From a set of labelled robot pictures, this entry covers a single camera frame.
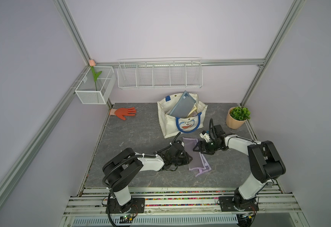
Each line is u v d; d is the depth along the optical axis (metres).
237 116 0.96
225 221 0.71
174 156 0.70
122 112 1.15
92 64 0.89
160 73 1.08
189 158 0.80
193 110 0.99
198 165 0.92
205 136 0.89
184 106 0.94
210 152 0.85
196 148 0.85
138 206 0.74
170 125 0.90
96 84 0.89
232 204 0.73
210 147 0.81
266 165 0.47
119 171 0.46
